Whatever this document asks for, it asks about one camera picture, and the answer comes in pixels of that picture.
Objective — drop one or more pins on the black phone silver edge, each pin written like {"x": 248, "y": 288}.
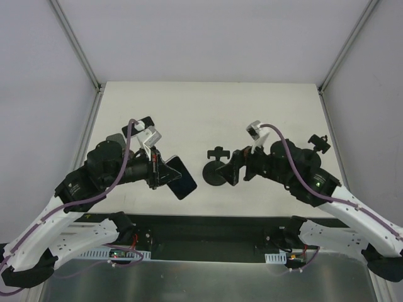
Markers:
{"x": 183, "y": 186}

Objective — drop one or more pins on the black phone left side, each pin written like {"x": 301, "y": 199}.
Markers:
{"x": 141, "y": 125}

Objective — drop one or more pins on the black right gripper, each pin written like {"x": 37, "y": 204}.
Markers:
{"x": 249, "y": 163}

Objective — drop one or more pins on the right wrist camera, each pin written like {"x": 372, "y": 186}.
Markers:
{"x": 258, "y": 133}

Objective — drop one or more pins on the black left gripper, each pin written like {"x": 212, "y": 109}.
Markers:
{"x": 154, "y": 168}

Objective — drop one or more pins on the dark grey phone flat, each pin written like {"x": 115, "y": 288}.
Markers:
{"x": 118, "y": 138}

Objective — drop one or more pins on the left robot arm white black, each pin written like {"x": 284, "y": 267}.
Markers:
{"x": 43, "y": 248}

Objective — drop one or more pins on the black phone stand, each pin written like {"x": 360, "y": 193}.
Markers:
{"x": 209, "y": 172}
{"x": 320, "y": 143}

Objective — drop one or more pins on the aluminium frame rail left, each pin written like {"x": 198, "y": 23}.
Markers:
{"x": 85, "y": 137}

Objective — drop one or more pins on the aluminium frame post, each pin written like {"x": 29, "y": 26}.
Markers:
{"x": 363, "y": 19}
{"x": 64, "y": 23}

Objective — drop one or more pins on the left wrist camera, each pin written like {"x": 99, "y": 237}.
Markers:
{"x": 148, "y": 137}

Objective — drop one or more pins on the white cable duct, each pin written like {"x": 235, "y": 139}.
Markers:
{"x": 106, "y": 253}
{"x": 278, "y": 258}

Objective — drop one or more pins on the white cable duct right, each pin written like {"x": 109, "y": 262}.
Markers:
{"x": 278, "y": 258}

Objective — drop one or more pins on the white cable duct left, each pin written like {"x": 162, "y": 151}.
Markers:
{"x": 106, "y": 253}

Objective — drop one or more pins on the aluminium frame post right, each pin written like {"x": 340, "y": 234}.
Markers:
{"x": 363, "y": 19}

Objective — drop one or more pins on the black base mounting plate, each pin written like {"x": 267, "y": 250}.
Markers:
{"x": 211, "y": 238}

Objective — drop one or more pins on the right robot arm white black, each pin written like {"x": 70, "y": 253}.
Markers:
{"x": 369, "y": 236}

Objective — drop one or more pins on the aluminium frame post left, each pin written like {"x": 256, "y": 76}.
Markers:
{"x": 64, "y": 23}

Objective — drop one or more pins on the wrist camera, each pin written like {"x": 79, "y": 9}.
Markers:
{"x": 148, "y": 137}
{"x": 258, "y": 133}

